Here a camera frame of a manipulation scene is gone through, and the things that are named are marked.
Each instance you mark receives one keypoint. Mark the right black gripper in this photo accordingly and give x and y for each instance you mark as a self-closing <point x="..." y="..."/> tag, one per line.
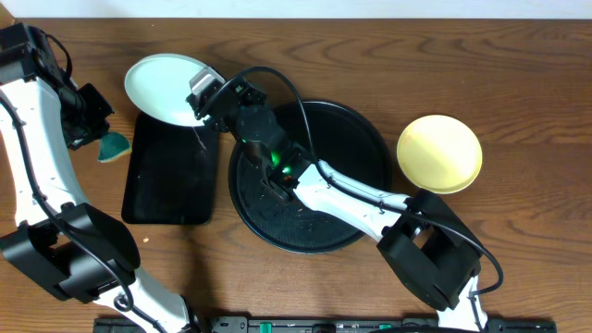
<point x="246" y="90"/>

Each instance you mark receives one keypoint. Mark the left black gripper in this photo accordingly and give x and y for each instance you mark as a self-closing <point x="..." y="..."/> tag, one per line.
<point x="100" y="112"/>

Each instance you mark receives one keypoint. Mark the green sponge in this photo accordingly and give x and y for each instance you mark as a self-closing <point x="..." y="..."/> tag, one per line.
<point x="112" y="146"/>

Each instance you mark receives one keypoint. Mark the light blue plate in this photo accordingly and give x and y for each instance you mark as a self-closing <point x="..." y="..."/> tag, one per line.
<point x="159" y="84"/>

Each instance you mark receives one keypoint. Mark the yellow plate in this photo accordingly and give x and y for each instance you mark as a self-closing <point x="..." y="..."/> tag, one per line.
<point x="440" y="154"/>

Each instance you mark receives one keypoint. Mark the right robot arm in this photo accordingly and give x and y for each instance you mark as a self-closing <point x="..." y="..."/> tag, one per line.
<point x="434" y="255"/>

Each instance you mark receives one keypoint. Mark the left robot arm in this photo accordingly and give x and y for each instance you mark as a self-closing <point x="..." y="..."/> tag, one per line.
<point x="66" y="246"/>

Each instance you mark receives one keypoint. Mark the rectangular black tray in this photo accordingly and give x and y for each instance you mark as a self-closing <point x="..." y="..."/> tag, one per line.
<point x="172" y="174"/>

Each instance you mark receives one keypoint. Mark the round black tray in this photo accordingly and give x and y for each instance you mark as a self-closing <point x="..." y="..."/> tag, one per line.
<point x="349" y="143"/>

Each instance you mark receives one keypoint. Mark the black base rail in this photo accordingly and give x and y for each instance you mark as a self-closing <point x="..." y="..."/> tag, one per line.
<point x="229" y="324"/>

